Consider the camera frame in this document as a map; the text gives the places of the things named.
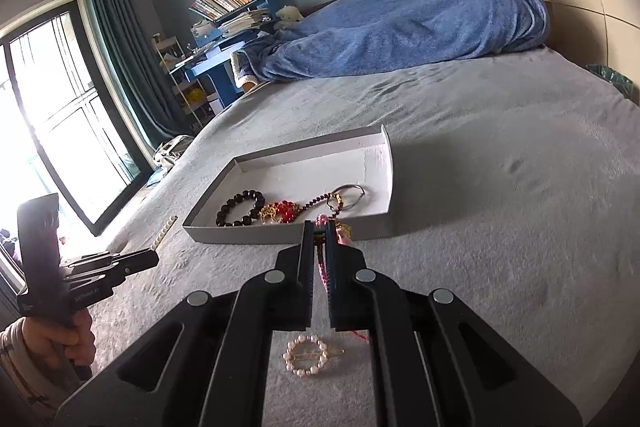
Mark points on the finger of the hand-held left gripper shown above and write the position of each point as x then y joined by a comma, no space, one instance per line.
137,261
90,257

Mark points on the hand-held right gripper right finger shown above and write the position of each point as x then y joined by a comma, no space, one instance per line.
345,292

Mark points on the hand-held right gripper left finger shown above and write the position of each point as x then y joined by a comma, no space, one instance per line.
300,287

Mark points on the white pearl strand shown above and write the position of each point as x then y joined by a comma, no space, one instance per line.
164,233

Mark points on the thin dark bangle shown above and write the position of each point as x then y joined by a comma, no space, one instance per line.
357,195

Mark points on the shallow grey cardboard box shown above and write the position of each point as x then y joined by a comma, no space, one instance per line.
300,172

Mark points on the person's left hand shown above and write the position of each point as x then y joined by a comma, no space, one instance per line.
80,347

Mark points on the round pearl hair clip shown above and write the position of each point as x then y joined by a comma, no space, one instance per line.
295,364

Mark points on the white bag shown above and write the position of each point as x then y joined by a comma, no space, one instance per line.
170,152

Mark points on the black-framed glass door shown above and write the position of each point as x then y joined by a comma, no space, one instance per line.
60,107

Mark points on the yellow item on rack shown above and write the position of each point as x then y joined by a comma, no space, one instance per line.
195,95

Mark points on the white storage rack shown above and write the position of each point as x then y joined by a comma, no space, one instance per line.
175,82

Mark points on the teal curtain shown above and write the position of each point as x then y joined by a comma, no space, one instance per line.
135,57

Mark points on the blue desk with shelf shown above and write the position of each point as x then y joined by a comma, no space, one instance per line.
220,72

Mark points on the stack of papers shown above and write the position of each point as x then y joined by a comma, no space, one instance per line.
245,23

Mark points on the white plush toy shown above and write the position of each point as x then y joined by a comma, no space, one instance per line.
287,18

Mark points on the blue fleece blanket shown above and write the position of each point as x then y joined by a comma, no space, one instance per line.
400,22

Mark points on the green patterned bin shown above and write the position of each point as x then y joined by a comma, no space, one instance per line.
612,79

